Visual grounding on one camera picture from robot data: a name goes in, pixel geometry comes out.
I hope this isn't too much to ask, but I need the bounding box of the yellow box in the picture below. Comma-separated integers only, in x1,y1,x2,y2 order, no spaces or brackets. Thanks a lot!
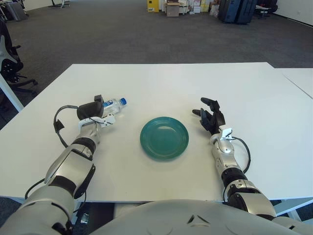
146,0,160,13

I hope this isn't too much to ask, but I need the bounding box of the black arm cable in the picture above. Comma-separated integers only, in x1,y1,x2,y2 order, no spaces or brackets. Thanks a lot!
53,105,80,148
231,136,251,173

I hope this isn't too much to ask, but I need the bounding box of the stack of white boxes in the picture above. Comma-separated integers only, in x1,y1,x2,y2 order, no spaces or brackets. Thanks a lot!
179,0,211,15

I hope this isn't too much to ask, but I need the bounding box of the black suitcase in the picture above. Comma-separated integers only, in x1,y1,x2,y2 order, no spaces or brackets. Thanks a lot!
218,0,239,24

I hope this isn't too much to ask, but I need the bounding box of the grey robot torso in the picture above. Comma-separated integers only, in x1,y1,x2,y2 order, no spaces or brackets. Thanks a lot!
90,199,294,235

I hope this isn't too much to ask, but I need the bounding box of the black office chair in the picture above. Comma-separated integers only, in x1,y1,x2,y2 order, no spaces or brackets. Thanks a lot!
0,21,39,95

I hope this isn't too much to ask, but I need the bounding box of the white table leg frame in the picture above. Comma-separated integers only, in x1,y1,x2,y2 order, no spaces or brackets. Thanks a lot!
268,197,313,219

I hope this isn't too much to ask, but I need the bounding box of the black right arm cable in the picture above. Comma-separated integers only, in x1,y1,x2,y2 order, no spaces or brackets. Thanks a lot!
231,136,251,173

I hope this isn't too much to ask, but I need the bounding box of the dark blue suitcase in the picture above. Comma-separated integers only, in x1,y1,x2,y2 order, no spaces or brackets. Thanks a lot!
236,0,258,25

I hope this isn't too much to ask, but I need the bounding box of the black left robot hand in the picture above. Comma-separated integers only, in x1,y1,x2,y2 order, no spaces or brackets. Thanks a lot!
76,94,105,121

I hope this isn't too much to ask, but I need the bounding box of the green round plate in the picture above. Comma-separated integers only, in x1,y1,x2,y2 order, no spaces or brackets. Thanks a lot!
139,117,190,162

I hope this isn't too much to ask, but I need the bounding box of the small white background table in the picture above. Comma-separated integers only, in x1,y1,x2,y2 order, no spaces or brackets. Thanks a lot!
254,3,272,19

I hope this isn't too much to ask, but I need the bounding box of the brown cardboard box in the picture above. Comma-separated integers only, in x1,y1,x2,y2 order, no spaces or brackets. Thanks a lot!
165,2,180,18

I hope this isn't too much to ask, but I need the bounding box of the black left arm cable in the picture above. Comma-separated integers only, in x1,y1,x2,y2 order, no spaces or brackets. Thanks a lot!
53,105,80,148

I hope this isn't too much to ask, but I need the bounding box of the clear water bottle blue cap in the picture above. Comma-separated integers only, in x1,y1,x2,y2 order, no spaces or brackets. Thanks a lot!
102,97,129,118

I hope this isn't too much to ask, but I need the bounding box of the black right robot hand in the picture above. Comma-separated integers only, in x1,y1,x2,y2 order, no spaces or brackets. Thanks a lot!
192,97,226,135

